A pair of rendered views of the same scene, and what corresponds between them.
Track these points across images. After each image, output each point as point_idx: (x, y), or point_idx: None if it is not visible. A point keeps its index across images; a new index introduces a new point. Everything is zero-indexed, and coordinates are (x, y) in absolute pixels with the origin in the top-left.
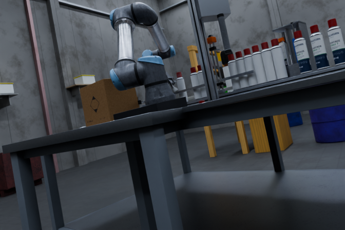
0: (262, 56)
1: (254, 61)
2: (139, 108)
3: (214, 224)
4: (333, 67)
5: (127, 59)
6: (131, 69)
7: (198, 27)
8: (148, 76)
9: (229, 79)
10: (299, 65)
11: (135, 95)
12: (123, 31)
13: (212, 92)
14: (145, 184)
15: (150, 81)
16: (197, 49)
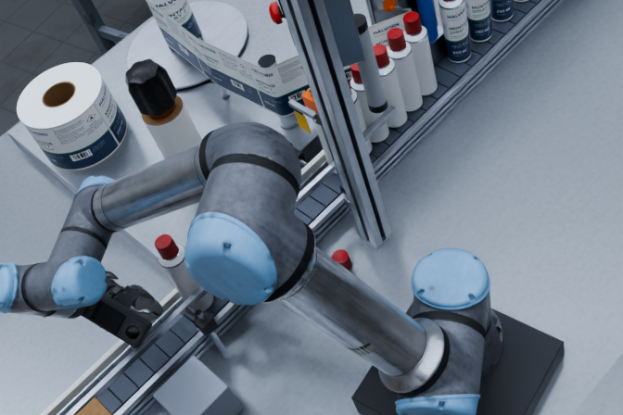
0: (403, 67)
1: (392, 85)
2: (539, 388)
3: None
4: (515, 31)
5: (445, 333)
6: (479, 340)
7: (346, 92)
8: (488, 315)
9: (194, 144)
10: (458, 50)
11: None
12: (344, 275)
13: (385, 219)
14: None
15: (489, 320)
16: (345, 147)
